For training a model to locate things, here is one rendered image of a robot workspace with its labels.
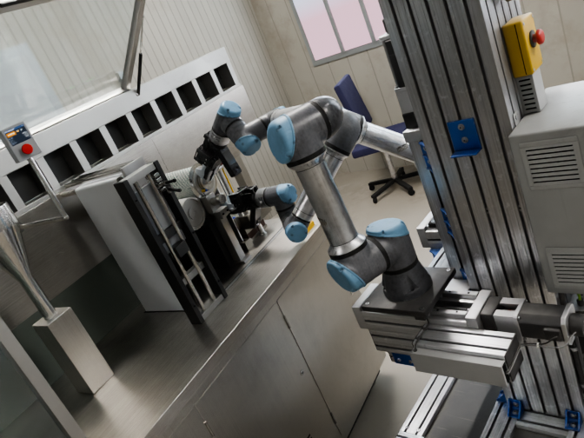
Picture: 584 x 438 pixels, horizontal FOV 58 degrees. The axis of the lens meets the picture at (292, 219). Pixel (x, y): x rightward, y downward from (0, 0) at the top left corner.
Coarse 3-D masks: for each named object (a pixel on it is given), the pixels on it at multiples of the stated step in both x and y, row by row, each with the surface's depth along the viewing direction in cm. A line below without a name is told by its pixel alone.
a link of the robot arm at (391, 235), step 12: (372, 228) 155; (384, 228) 152; (396, 228) 151; (372, 240) 151; (384, 240) 151; (396, 240) 151; (408, 240) 154; (384, 252) 150; (396, 252) 152; (408, 252) 154; (396, 264) 154; (408, 264) 154
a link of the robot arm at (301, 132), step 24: (288, 120) 136; (312, 120) 137; (288, 144) 134; (312, 144) 137; (312, 168) 140; (312, 192) 142; (336, 192) 144; (336, 216) 144; (336, 240) 146; (360, 240) 147; (336, 264) 147; (360, 264) 146; (384, 264) 150; (360, 288) 149
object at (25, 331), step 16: (112, 256) 205; (96, 272) 199; (112, 272) 204; (80, 288) 193; (96, 288) 198; (112, 288) 203; (128, 288) 209; (64, 304) 187; (80, 304) 192; (96, 304) 197; (112, 304) 203; (128, 304) 208; (32, 320) 177; (80, 320) 191; (96, 320) 196; (112, 320) 202; (16, 336) 172; (32, 336) 176; (96, 336) 196; (32, 352) 176; (48, 352) 180; (48, 368) 179
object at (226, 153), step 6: (216, 150) 187; (222, 150) 187; (228, 150) 189; (222, 156) 187; (228, 156) 188; (222, 162) 188; (228, 162) 188; (234, 162) 190; (228, 168) 188; (234, 168) 188; (240, 168) 191; (234, 174) 188
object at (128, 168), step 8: (136, 160) 176; (112, 168) 180; (120, 168) 177; (128, 168) 172; (136, 168) 175; (80, 176) 196; (88, 176) 188; (96, 176) 180; (104, 176) 178; (112, 176) 176; (64, 184) 192; (72, 184) 189
